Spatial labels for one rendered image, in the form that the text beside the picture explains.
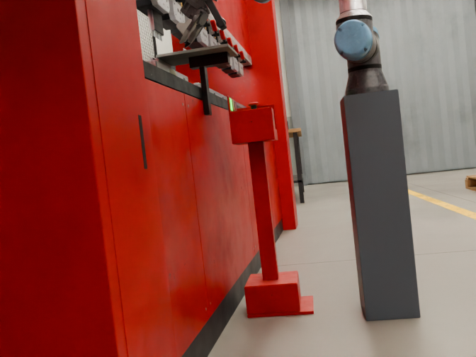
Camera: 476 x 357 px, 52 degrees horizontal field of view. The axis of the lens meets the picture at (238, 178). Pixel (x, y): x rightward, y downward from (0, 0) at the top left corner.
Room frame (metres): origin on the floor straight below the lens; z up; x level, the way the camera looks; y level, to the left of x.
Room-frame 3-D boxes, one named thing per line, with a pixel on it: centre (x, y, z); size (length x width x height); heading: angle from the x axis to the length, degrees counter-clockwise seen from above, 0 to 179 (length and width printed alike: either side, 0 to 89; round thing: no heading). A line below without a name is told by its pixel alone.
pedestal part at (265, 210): (1.92, -0.09, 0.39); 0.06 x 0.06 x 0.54; 82
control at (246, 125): (1.92, -0.09, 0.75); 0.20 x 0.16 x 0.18; 172
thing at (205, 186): (2.48, 0.07, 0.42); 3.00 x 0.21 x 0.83; 169
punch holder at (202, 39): (2.41, 0.13, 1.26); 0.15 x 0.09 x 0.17; 169
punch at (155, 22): (1.85, 0.24, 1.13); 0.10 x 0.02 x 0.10; 169
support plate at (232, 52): (1.82, 0.09, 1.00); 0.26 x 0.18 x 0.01; 79
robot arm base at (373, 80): (1.74, -0.49, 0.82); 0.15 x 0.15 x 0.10
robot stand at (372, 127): (1.74, -0.49, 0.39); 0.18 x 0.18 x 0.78; 82
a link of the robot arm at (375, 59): (1.74, -0.48, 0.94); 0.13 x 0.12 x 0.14; 156
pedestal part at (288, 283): (1.92, -0.12, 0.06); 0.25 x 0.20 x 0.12; 82
